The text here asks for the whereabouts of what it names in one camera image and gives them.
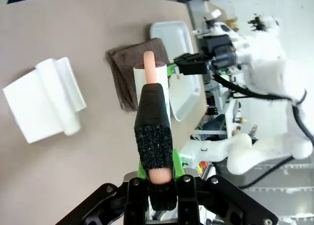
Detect silver metal tray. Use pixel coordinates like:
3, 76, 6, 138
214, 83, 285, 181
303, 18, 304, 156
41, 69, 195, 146
149, 21, 202, 122

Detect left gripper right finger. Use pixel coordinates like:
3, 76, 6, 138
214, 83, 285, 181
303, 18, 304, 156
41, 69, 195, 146
173, 149, 279, 225

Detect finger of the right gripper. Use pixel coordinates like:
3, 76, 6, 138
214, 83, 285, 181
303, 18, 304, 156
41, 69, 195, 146
167, 61, 210, 77
174, 52, 209, 64

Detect brown folded cloth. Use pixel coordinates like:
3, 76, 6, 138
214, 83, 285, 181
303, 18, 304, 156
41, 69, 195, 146
105, 37, 170, 111

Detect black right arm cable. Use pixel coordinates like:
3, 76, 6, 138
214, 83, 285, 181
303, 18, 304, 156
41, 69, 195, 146
212, 73, 314, 147

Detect pink lint roller black-taped handle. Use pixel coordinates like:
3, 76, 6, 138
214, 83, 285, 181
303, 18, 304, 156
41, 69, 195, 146
133, 51, 178, 211

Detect white lint roller stand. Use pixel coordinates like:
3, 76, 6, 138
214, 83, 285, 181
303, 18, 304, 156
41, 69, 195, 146
2, 57, 87, 144

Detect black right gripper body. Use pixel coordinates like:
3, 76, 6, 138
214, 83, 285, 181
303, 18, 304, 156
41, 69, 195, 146
201, 35, 236, 71

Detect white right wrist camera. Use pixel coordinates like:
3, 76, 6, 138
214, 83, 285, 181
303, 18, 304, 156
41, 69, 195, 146
203, 8, 223, 22

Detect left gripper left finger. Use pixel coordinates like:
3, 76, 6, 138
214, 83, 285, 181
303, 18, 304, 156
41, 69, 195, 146
56, 161, 149, 225

